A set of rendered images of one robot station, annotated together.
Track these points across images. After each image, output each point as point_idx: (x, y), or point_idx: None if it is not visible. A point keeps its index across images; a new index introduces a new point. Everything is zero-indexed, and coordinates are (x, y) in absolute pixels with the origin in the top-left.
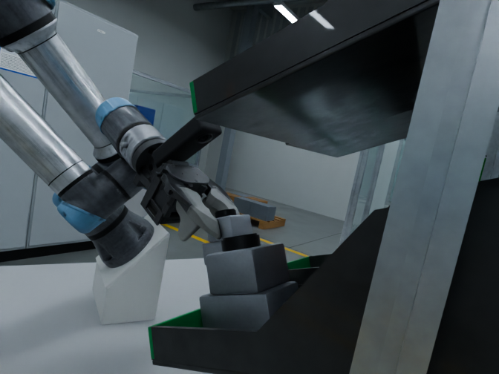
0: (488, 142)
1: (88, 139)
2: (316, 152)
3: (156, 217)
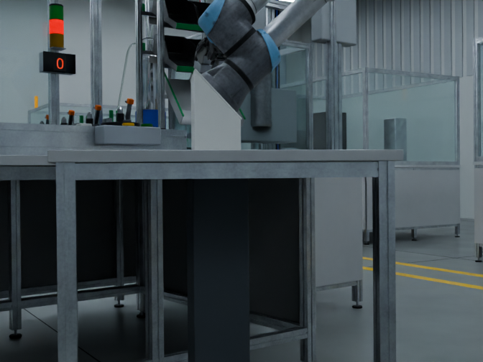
0: (57, 0)
1: (259, 10)
2: (190, 30)
3: (226, 58)
